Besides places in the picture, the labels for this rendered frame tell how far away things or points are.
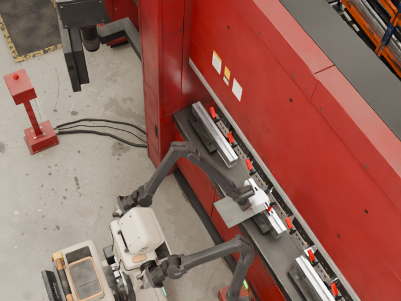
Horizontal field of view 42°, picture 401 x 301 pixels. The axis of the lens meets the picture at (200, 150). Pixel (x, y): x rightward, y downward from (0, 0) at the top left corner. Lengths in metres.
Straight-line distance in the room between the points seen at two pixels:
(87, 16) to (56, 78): 2.18
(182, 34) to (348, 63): 1.21
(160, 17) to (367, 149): 1.38
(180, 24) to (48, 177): 2.00
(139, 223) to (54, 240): 1.63
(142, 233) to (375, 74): 1.32
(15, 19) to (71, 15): 2.73
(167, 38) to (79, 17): 0.50
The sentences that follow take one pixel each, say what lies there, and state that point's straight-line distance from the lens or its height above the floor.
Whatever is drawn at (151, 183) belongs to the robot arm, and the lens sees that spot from 2.80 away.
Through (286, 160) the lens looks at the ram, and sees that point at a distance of 2.60.
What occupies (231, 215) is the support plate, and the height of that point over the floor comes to 1.00.
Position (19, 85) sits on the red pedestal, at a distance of 3.98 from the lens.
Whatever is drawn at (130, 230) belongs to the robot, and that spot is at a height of 1.35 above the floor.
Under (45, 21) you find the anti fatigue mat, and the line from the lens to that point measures 5.48.
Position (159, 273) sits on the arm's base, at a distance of 2.74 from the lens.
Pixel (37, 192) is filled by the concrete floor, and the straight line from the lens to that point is 4.41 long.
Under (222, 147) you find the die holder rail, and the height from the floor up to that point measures 0.97.
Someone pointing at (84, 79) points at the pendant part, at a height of 1.32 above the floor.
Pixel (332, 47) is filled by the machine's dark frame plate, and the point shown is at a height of 2.30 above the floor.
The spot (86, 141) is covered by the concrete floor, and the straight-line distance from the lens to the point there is 4.57.
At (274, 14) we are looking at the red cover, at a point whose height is 2.30.
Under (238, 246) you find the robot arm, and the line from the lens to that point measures 2.63.
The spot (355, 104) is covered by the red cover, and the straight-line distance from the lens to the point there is 2.02.
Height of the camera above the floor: 3.84
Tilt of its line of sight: 59 degrees down
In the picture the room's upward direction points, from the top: 6 degrees clockwise
